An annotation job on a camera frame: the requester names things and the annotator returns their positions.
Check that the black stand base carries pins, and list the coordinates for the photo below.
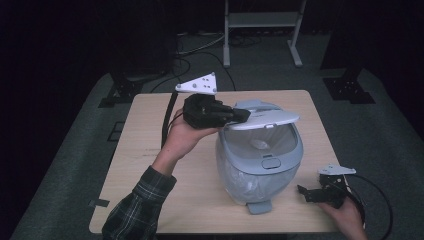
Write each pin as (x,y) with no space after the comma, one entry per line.
(350,90)
(120,93)

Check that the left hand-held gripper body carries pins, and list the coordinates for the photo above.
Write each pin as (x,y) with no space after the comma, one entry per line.
(203,111)

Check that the white metal stand frame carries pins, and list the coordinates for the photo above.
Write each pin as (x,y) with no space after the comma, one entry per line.
(263,19)

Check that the person's right hand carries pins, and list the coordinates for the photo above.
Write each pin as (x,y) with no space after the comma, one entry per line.
(348,221)

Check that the grey tape strip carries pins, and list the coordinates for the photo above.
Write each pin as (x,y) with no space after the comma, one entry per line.
(99,202)

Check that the grey lidded trash can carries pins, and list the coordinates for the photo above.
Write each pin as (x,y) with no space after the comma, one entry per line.
(263,163)

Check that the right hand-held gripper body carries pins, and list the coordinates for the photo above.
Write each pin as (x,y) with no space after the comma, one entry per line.
(330,191)

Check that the clear plastic bin liner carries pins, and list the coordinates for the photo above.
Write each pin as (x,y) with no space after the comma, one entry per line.
(253,185)

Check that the person's left hand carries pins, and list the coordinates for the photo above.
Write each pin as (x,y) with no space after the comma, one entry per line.
(181,140)

